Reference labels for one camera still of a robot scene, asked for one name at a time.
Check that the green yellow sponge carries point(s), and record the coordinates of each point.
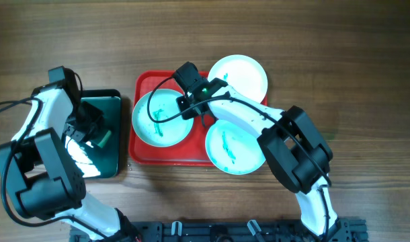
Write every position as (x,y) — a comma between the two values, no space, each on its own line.
(103,138)

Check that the black aluminium base frame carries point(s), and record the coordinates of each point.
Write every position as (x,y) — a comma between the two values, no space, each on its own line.
(345,229)

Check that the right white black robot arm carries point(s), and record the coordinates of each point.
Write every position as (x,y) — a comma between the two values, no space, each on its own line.
(296,152)

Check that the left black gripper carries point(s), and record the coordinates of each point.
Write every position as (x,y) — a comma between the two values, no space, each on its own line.
(83,136)

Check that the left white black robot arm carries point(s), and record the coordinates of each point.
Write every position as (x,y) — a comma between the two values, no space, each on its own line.
(40,182)

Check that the red plastic tray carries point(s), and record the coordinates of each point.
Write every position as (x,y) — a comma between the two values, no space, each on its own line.
(189,152)

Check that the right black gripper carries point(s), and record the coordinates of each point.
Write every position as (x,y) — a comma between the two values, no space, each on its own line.
(181,104)

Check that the black water tray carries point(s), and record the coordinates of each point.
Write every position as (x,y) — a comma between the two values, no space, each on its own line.
(92,160)

